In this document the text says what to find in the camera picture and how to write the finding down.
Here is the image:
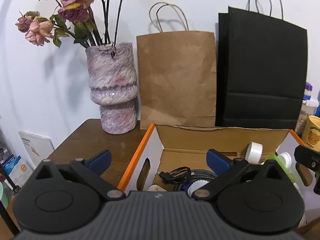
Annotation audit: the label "braided grey charging cable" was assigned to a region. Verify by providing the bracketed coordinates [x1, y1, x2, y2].
[172, 168, 218, 192]

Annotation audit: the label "white tape roll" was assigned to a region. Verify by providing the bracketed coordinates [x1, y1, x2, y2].
[245, 142, 263, 164]

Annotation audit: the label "white power adapter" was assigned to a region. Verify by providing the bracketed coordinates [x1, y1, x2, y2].
[145, 184, 166, 192]

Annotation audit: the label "yellow bear mug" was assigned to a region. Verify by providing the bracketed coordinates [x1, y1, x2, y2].
[302, 115, 320, 152]

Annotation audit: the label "small white bottle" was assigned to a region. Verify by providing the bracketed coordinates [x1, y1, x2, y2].
[278, 152, 292, 168]

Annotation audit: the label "white round lid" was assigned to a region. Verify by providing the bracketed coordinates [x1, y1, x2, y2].
[187, 180, 209, 197]

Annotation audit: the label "green plastic bottle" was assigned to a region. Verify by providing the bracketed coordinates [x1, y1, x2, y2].
[266, 154, 296, 184]

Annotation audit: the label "clear jar with seeds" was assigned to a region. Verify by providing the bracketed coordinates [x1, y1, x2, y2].
[295, 98, 319, 136]

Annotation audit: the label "red cardboard box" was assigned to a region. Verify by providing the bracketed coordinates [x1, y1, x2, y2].
[117, 122, 311, 230]

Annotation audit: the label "white booklet on floor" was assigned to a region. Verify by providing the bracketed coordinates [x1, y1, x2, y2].
[18, 131, 54, 168]

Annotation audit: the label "purple white lidded container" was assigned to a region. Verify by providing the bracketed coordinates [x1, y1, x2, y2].
[303, 82, 313, 100]

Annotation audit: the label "blue white boxes on floor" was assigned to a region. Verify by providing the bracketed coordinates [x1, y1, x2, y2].
[2, 154, 33, 187]

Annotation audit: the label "purple textured vase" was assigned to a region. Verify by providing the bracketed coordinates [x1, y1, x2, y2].
[85, 42, 139, 134]

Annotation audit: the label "brown paper bag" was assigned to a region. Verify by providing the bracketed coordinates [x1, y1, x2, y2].
[136, 4, 216, 129]

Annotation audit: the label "black paper bag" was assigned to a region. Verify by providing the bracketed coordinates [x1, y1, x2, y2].
[215, 7, 308, 129]

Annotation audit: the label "dried pink roses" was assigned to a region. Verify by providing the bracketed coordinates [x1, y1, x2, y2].
[15, 0, 124, 48]

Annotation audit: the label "thin black cable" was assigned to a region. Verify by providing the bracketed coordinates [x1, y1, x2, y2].
[158, 166, 192, 185]

